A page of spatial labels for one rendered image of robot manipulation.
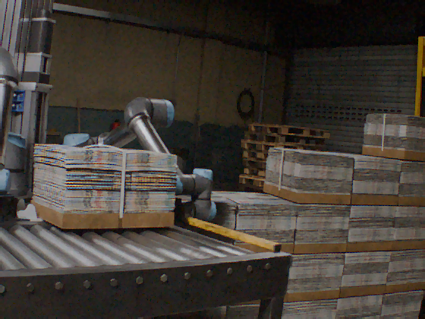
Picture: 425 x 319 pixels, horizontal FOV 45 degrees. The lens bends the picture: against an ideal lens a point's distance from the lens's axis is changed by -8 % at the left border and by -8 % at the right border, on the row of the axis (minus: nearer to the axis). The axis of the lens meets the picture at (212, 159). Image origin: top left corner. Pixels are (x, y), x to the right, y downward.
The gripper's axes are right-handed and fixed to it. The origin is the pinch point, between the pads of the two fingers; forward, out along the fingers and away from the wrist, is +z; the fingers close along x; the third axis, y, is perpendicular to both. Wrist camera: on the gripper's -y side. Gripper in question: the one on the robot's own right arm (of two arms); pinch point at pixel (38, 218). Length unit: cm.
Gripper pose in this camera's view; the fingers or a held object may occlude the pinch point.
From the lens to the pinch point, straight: 175.9
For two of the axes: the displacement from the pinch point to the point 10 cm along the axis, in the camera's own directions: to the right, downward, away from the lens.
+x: -6.1, -1.0, 7.9
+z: 7.9, 0.4, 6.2
